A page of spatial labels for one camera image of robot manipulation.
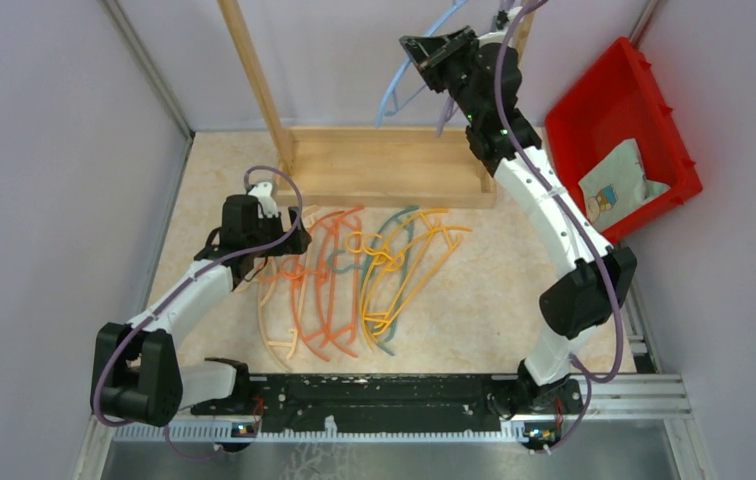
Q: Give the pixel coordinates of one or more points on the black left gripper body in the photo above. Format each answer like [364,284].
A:
[269,233]

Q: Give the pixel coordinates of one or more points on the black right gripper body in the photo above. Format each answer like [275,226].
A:
[452,74]

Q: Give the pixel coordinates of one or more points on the lilac plastic hanger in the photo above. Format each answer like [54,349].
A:
[450,108]

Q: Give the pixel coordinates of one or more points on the light blue plastic hanger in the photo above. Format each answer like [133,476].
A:
[402,88]

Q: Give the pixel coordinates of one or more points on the yellow plastic hanger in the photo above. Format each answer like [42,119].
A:
[411,278]
[368,291]

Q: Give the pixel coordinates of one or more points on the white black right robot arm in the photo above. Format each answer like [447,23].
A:
[594,276]

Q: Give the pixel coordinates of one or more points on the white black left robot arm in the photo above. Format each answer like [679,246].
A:
[136,375]

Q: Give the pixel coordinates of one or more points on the orange plastic hanger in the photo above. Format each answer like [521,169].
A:
[279,317]
[322,308]

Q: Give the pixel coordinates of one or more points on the beige plastic hanger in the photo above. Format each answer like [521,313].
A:
[266,278]

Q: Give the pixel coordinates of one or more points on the wooden hanger rack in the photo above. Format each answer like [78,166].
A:
[354,166]

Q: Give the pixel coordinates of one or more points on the teal plastic hanger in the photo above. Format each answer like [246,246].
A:
[394,220]

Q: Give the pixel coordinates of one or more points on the red plastic bin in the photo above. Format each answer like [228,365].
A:
[618,99]

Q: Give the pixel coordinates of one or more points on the printed cloth in bin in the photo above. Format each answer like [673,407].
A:
[618,186]

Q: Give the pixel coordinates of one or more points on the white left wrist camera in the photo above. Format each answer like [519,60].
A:
[263,192]

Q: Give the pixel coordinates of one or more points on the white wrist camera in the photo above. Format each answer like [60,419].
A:
[504,18]
[263,192]

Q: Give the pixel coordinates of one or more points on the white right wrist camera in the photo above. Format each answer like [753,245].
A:
[504,18]

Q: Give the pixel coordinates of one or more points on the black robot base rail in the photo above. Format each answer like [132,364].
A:
[325,408]

